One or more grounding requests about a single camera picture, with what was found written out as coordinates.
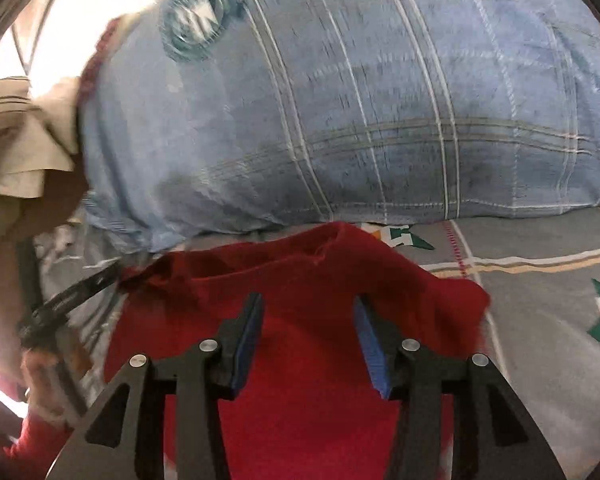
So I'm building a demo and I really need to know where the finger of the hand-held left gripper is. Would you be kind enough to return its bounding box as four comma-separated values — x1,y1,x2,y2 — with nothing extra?
17,259,128,350

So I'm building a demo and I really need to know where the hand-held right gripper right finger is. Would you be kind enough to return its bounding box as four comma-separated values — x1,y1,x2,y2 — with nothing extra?
352,294,567,480

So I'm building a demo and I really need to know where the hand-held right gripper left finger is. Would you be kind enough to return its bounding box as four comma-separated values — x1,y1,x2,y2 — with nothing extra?
45,292,266,480

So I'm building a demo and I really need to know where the red fleece garment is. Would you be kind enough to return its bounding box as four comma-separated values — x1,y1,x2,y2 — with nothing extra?
102,222,492,480

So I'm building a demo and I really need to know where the person's left forearm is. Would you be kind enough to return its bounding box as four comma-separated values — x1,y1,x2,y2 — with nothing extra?
2,412,75,480

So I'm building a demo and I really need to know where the person's left hand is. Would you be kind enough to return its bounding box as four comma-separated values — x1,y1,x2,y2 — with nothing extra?
20,346,88,426

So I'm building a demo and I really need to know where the beige striped cloth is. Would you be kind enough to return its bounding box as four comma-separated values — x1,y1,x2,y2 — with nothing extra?
0,76,83,198

